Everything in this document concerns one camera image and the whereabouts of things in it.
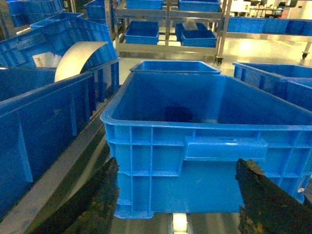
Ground blue plastic crate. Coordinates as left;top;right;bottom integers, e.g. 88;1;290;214
233;62;312;111
0;59;119;216
100;72;312;219

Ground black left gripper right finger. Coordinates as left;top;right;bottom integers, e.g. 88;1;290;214
235;158;312;234

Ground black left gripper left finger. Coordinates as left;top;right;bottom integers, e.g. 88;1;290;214
28;157;119;234

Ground rear steel shelf rack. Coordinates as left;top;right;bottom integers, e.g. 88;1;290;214
104;0;232;65

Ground blue crate behind centre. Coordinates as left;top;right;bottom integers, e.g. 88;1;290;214
130;60;221;75

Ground curved white paper sheet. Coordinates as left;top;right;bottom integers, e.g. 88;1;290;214
54;41;108;82

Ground right blue plastic crate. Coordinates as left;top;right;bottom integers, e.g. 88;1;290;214
233;62;312;111

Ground centre blue plastic crate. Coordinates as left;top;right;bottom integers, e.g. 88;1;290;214
100;72;312;219

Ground left blue plastic crate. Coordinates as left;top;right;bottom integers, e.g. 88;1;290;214
0;59;119;216

